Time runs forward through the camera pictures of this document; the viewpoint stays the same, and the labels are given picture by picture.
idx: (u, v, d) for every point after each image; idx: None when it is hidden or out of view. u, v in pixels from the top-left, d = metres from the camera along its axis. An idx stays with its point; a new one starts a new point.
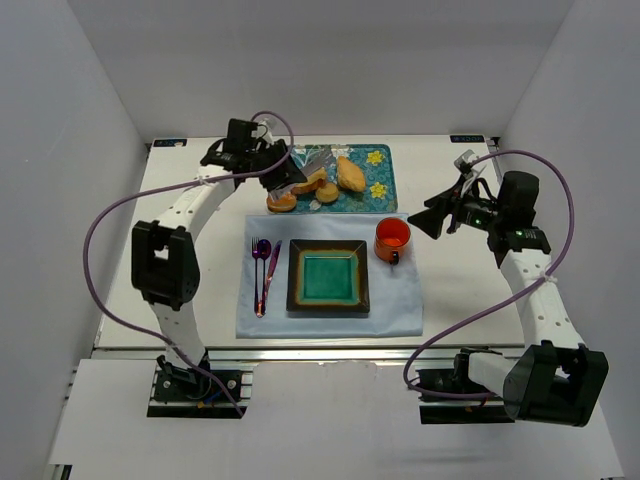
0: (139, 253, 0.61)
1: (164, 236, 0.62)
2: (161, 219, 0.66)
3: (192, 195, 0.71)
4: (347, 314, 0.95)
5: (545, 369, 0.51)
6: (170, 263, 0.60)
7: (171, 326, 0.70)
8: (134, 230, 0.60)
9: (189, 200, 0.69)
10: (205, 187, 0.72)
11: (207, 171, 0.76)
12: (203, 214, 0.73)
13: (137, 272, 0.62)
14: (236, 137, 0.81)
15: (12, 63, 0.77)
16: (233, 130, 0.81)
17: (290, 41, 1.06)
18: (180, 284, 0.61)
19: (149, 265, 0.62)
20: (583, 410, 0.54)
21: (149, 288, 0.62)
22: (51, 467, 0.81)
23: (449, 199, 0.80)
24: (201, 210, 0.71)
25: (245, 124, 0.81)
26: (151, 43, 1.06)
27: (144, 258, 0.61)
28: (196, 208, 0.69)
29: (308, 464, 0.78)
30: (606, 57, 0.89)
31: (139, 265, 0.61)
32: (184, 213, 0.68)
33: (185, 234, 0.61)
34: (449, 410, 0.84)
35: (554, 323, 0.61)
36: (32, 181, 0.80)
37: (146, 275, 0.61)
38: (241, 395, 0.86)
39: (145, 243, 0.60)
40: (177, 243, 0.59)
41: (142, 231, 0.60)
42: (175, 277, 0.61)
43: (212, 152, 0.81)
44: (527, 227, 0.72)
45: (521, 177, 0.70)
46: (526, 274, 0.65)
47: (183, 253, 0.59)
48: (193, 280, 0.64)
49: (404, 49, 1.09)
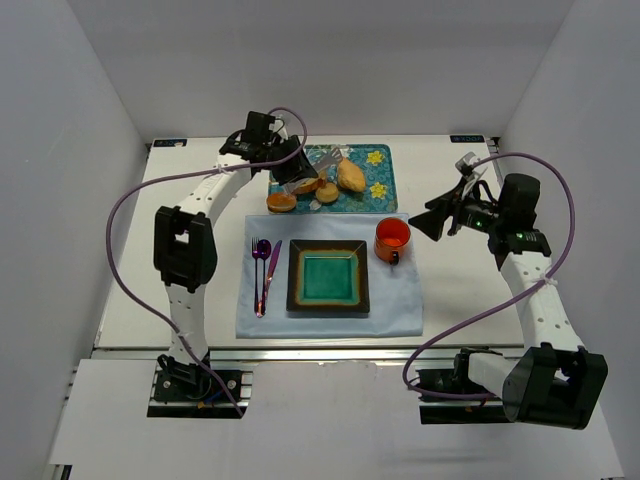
0: (161, 236, 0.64)
1: (185, 221, 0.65)
2: (182, 204, 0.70)
3: (212, 182, 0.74)
4: (347, 314, 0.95)
5: (544, 371, 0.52)
6: (191, 246, 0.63)
7: (184, 309, 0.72)
8: (156, 214, 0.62)
9: (209, 187, 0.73)
10: (225, 175, 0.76)
11: (226, 160, 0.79)
12: (222, 200, 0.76)
13: (158, 253, 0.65)
14: (254, 128, 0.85)
15: (11, 63, 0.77)
16: (253, 121, 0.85)
17: (290, 40, 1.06)
18: (200, 266, 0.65)
19: (170, 248, 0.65)
20: (582, 412, 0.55)
21: (170, 268, 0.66)
22: (51, 466, 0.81)
23: (450, 201, 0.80)
24: (220, 197, 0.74)
25: (263, 117, 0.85)
26: (151, 42, 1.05)
27: (165, 241, 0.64)
28: (214, 195, 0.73)
29: (309, 465, 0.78)
30: (607, 58, 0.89)
31: (160, 247, 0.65)
32: (204, 200, 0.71)
33: (205, 219, 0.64)
34: (449, 410, 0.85)
35: (553, 325, 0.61)
36: (31, 182, 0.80)
37: (168, 257, 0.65)
38: (241, 395, 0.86)
39: (166, 228, 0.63)
40: (197, 228, 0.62)
41: (164, 216, 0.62)
42: (195, 261, 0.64)
43: (230, 141, 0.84)
44: (528, 229, 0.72)
45: (522, 180, 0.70)
46: (527, 276, 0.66)
47: (203, 238, 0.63)
48: (211, 264, 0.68)
49: (405, 49, 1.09)
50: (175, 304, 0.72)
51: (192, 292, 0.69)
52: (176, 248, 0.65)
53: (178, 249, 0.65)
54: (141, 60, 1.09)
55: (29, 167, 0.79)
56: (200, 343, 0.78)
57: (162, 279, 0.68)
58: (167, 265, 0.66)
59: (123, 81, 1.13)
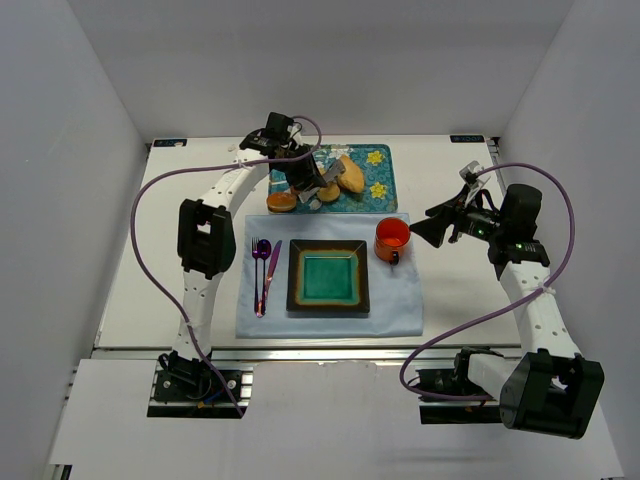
0: (184, 227, 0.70)
1: (208, 212, 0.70)
2: (205, 197, 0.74)
3: (232, 177, 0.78)
4: (347, 314, 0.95)
5: (541, 376, 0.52)
6: (213, 235, 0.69)
7: (197, 297, 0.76)
8: (181, 206, 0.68)
9: (230, 181, 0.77)
10: (244, 170, 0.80)
11: (246, 154, 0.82)
12: (241, 194, 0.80)
13: (182, 243, 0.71)
14: (274, 126, 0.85)
15: (10, 64, 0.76)
16: (272, 120, 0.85)
17: (289, 40, 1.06)
18: (221, 257, 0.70)
19: (193, 237, 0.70)
20: (579, 421, 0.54)
21: (192, 255, 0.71)
22: (51, 467, 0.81)
23: (453, 209, 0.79)
24: (239, 192, 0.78)
25: (283, 117, 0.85)
26: (150, 41, 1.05)
27: (189, 230, 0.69)
28: (235, 190, 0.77)
29: (308, 464, 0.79)
30: (606, 60, 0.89)
31: (184, 237, 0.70)
32: (224, 194, 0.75)
33: (226, 212, 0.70)
34: (449, 410, 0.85)
35: (550, 332, 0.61)
36: (31, 182, 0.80)
37: (190, 246, 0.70)
38: (242, 395, 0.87)
39: (190, 218, 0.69)
40: (219, 221, 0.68)
41: (189, 206, 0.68)
42: (216, 250, 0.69)
43: (250, 135, 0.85)
44: (527, 240, 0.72)
45: (524, 191, 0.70)
46: (525, 285, 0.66)
47: (225, 229, 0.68)
48: (231, 255, 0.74)
49: (405, 49, 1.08)
50: (189, 292, 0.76)
51: (210, 279, 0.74)
52: (199, 238, 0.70)
53: (200, 238, 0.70)
54: (140, 60, 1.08)
55: (29, 167, 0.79)
56: (206, 340, 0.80)
57: (182, 264, 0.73)
58: (189, 253, 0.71)
59: (122, 80, 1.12)
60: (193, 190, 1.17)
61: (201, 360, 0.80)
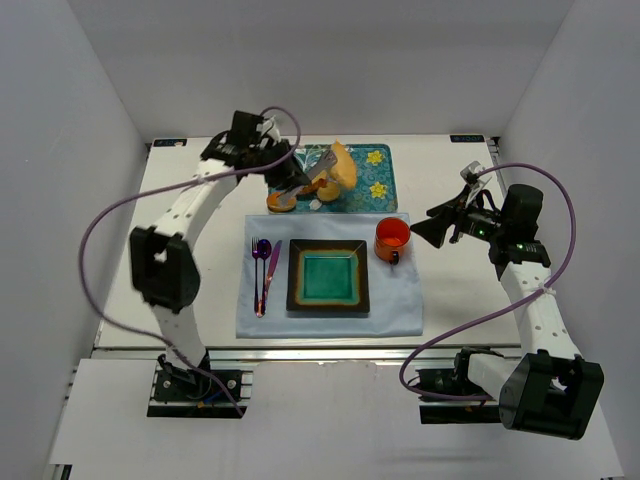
0: (137, 260, 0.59)
1: (162, 241, 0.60)
2: (159, 224, 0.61)
3: (191, 195, 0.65)
4: (347, 314, 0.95)
5: (540, 377, 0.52)
6: (168, 271, 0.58)
7: (171, 329, 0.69)
8: (130, 237, 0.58)
9: (187, 201, 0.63)
10: (205, 186, 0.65)
11: (207, 167, 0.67)
12: (204, 215, 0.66)
13: (136, 276, 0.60)
14: (240, 129, 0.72)
15: (10, 64, 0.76)
16: (239, 120, 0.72)
17: (289, 39, 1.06)
18: (181, 292, 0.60)
19: (148, 270, 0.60)
20: (578, 422, 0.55)
21: (149, 290, 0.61)
22: (51, 467, 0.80)
23: (454, 210, 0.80)
24: (200, 213, 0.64)
25: (251, 116, 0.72)
26: (150, 41, 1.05)
27: (141, 264, 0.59)
28: (194, 211, 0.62)
29: (309, 464, 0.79)
30: (606, 60, 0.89)
31: (138, 270, 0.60)
32: (181, 217, 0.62)
33: (182, 242, 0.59)
34: (449, 410, 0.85)
35: (550, 333, 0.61)
36: (31, 182, 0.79)
37: (145, 281, 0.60)
38: (241, 395, 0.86)
39: (140, 250, 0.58)
40: (174, 251, 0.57)
41: (137, 237, 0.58)
42: (175, 283, 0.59)
43: (213, 144, 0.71)
44: (528, 241, 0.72)
45: (525, 191, 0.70)
46: (525, 286, 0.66)
47: (182, 264, 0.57)
48: (194, 285, 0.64)
49: (405, 48, 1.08)
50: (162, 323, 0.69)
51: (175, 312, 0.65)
52: (155, 271, 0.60)
53: (155, 272, 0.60)
54: (141, 60, 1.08)
55: (30, 167, 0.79)
56: (194, 351, 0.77)
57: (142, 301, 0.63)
58: (145, 288, 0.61)
59: (121, 80, 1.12)
60: None
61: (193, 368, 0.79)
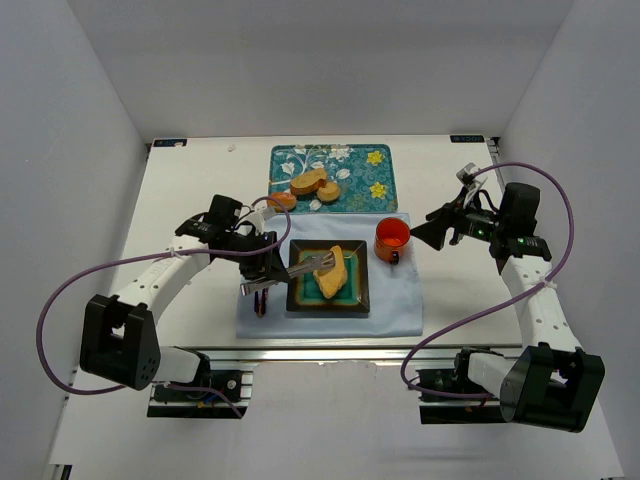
0: (92, 331, 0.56)
1: (122, 313, 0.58)
2: (121, 292, 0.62)
3: (160, 267, 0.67)
4: (347, 314, 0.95)
5: (542, 368, 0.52)
6: (125, 344, 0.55)
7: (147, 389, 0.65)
8: (88, 304, 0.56)
9: (156, 273, 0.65)
10: (177, 259, 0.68)
11: (180, 241, 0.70)
12: (171, 288, 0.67)
13: (87, 351, 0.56)
14: (218, 212, 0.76)
15: (11, 64, 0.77)
16: (217, 204, 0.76)
17: (288, 40, 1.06)
18: (136, 372, 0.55)
19: (101, 346, 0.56)
20: (579, 415, 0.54)
21: (97, 371, 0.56)
22: (51, 467, 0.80)
23: (452, 211, 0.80)
24: (168, 285, 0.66)
25: (230, 201, 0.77)
26: (150, 42, 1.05)
27: (96, 336, 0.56)
28: (162, 282, 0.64)
29: (308, 465, 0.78)
30: (604, 59, 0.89)
31: (90, 345, 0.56)
32: (148, 287, 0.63)
33: (146, 312, 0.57)
34: (449, 411, 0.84)
35: (551, 326, 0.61)
36: (31, 182, 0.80)
37: (97, 359, 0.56)
38: (241, 395, 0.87)
39: (98, 319, 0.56)
40: (135, 321, 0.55)
41: (97, 306, 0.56)
42: (129, 360, 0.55)
43: (189, 221, 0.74)
44: (528, 235, 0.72)
45: (522, 187, 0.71)
46: (526, 279, 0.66)
47: (142, 337, 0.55)
48: (152, 364, 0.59)
49: (404, 49, 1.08)
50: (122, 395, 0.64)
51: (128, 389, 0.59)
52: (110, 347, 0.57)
53: (110, 348, 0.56)
54: (141, 60, 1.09)
55: (30, 167, 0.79)
56: (187, 371, 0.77)
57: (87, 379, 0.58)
58: (95, 369, 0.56)
59: (122, 81, 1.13)
60: (192, 190, 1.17)
61: (185, 381, 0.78)
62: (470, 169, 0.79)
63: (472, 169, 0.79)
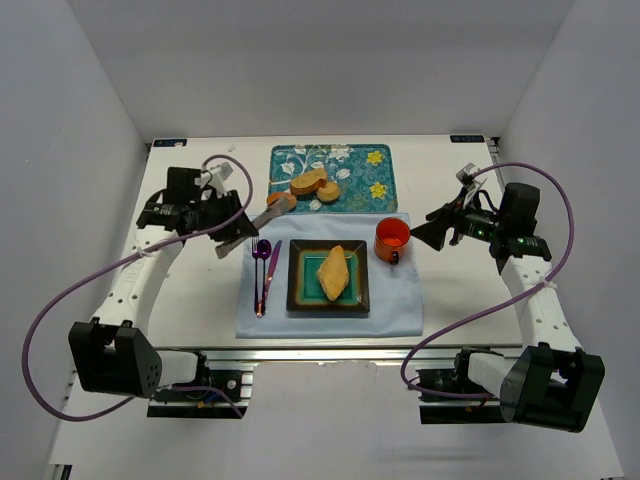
0: (85, 354, 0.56)
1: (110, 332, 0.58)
2: (103, 312, 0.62)
3: (133, 274, 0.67)
4: (347, 314, 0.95)
5: (542, 371, 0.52)
6: (122, 361, 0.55)
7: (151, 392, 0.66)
8: (70, 336, 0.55)
9: (131, 282, 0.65)
10: (147, 259, 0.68)
11: (146, 236, 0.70)
12: (150, 291, 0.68)
13: (85, 372, 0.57)
14: (177, 187, 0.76)
15: (11, 63, 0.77)
16: (174, 178, 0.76)
17: (288, 40, 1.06)
18: (141, 382, 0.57)
19: (98, 364, 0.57)
20: (579, 415, 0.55)
21: (102, 387, 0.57)
22: (51, 467, 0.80)
23: (452, 211, 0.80)
24: (145, 289, 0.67)
25: (186, 173, 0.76)
26: (150, 42, 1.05)
27: (90, 357, 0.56)
28: (139, 290, 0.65)
29: (308, 465, 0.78)
30: (605, 60, 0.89)
31: (86, 365, 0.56)
32: (127, 300, 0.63)
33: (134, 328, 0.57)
34: (449, 411, 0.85)
35: (551, 326, 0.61)
36: (31, 182, 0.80)
37: (97, 376, 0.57)
38: (241, 395, 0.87)
39: (87, 344, 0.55)
40: (123, 339, 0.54)
41: (82, 331, 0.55)
42: (130, 372, 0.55)
43: (150, 205, 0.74)
44: (528, 235, 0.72)
45: (523, 187, 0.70)
46: (526, 279, 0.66)
47: (135, 350, 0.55)
48: (154, 369, 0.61)
49: (404, 48, 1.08)
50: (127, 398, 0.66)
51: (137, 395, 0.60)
52: (107, 364, 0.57)
53: (107, 364, 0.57)
54: (141, 60, 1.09)
55: (29, 167, 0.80)
56: (186, 371, 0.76)
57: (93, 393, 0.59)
58: (98, 386, 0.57)
59: (122, 80, 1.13)
60: None
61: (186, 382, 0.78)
62: (469, 169, 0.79)
63: (470, 168, 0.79)
